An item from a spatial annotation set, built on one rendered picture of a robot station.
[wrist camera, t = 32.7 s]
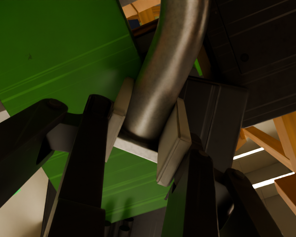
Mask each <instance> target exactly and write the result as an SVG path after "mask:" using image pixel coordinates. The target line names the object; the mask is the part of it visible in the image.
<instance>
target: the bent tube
mask: <svg viewBox="0 0 296 237"><path fill-rule="evenodd" d="M211 1H212V0H161V5H160V14H159V20H158V24H157V28H156V32H155V35H154V37H153V40H152V42H151V45H150V47H149V50H148V52H147V55H146V57H145V60H144V62H143V65H142V67H141V70H140V72H139V74H138V77H137V79H136V82H135V84H134V87H133V91H132V95H131V98H130V102H129V106H128V109H127V113H126V116H125V119H124V121H123V124H122V126H121V129H120V131H119V133H118V136H117V139H116V141H115V143H114V147H117V148H119V149H122V150H125V151H127V152H130V153H132V154H135V155H137V156H140V157H142V158H145V159H148V160H150V161H153V162H156V163H157V156H158V141H159V136H160V134H161V132H162V130H163V128H164V126H165V123H166V121H167V119H168V117H169V115H170V113H171V111H172V109H173V107H174V104H175V102H176V100H177V98H178V96H179V94H180V92H181V90H182V88H183V86H184V84H185V82H186V79H187V78H188V75H189V73H190V71H191V69H192V67H193V65H194V63H195V61H196V59H197V56H198V54H199V52H200V49H201V47H202V44H203V41H204V38H205V34H206V31H207V27H208V23H209V18H210V10H211Z"/></svg>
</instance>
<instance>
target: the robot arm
mask: <svg viewBox="0 0 296 237"><path fill-rule="evenodd" d="M134 83H135V81H134V79H132V78H130V77H127V78H126V77H125V79H124V81H123V84H122V86H121V88H120V91H119V93H118V95H117V98H116V100H115V102H114V101H111V100H110V99H109V98H107V97H104V96H102V95H97V94H91V95H89V97H88V100H87V102H86V106H85V109H84V111H83V114H73V113H68V112H67V111H68V106H67V105H66V104H64V103H63V102H61V101H58V100H57V99H53V98H45V99H42V100H40V101H38V102H37V103H35V104H33V105H31V106H29V107H28V108H26V109H24V110H22V111H20V112H19V113H17V114H15V115H13V116H11V117H9V118H8V119H6V120H4V121H2V122H0V208H1V207H2V206H3V205H4V204H5V203H6V202H7V201H8V200H9V199H10V198H11V197H12V196H13V195H14V194H15V193H16V192H17V191H18V190H19V189H20V188H21V187H22V186H23V185H24V184H25V183H26V182H27V181H28V180H29V179H30V178H31V177H32V176H33V175H34V174H35V173H36V172H37V171H38V170H39V169H40V168H41V167H42V166H43V165H44V164H45V163H46V162H47V161H48V160H49V159H50V158H51V157H52V156H53V154H54V152H55V150H57V151H63V152H69V155H68V158H67V161H66V164H65V168H64V171H63V174H62V178H61V181H60V184H59V187H58V190H57V194H56V196H55V200H54V204H53V207H52V210H51V213H50V216H49V219H48V222H47V226H46V230H45V233H44V236H43V237H104V231H105V216H106V213H105V209H102V208H101V200H102V189H103V178H104V167H105V162H107V161H108V158H109V156H110V153H111V151H112V148H113V146H114V143H115V141H116V139H117V136H118V133H119V131H120V129H121V126H122V124H123V121H124V119H125V116H126V113H127V109H128V106H129V102H130V98H131V95H132V91H133V87H134ZM173 178H174V182H173V184H172V186H171V188H170V189H169V191H168V193H167V195H166V197H165V200H167V199H168V202H167V207H166V212H165V217H164V224H163V229H162V234H161V237H284V235H283V234H282V232H281V231H280V229H279V227H278V226H277V224H276V222H275V221H274V219H273V218H272V216H271V215H270V213H269V211H268V210H267V208H266V206H265V205H264V203H263V201H262V200H261V198H260V196H259V195H258V193H257V192H256V190H255V189H254V187H253V185H252V184H251V182H250V180H249V179H248V178H247V177H246V176H245V175H244V174H243V173H242V172H240V171H239V170H236V169H233V168H227V169H226V171H225V173H223V172H221V171H219V170H217V169H216V168H214V167H213V160H212V158H211V157H210V156H209V155H208V154H207V153H206V152H204V150H203V145H202V142H201V139H200V137H199V136H198V135H197V134H194V133H192V132H190V131H189V126H188V120H187V114H186V109H185V104H184V101H183V99H181V98H177V100H176V102H175V104H174V107H173V109H172V111H171V113H170V115H169V117H168V119H167V121H166V123H165V126H164V128H163V130H162V132H161V134H160V136H159V141H158V156H157V173H156V181H157V184H160V185H162V186H165V187H167V186H169V185H170V184H171V182H172V180H173ZM232 210H233V212H232V214H230V213H231V211H232Z"/></svg>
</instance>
